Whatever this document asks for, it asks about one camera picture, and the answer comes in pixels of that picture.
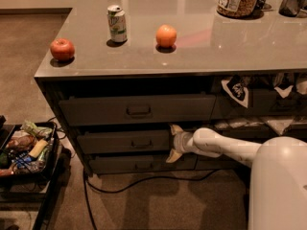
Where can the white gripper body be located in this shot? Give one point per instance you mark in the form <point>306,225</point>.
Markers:
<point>181,142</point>

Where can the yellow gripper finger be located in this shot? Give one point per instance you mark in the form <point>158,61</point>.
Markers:
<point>174,155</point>
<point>175,129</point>

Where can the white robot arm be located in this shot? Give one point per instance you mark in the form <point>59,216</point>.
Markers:
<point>278,177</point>

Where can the grey drawer cabinet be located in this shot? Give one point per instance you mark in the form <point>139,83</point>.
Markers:
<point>208,49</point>

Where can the white packets in drawer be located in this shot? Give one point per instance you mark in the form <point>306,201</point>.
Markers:
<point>278,124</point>

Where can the orange fruit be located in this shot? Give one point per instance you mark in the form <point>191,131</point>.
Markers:
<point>166,36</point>

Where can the green white soda can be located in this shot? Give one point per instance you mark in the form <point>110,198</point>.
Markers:
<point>116,18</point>

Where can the red apple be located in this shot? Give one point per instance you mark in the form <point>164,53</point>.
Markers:
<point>62,49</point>

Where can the black bin with items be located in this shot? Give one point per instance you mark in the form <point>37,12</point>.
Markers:
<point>28,152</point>

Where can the dark glass jar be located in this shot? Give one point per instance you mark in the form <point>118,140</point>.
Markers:
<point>291,8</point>

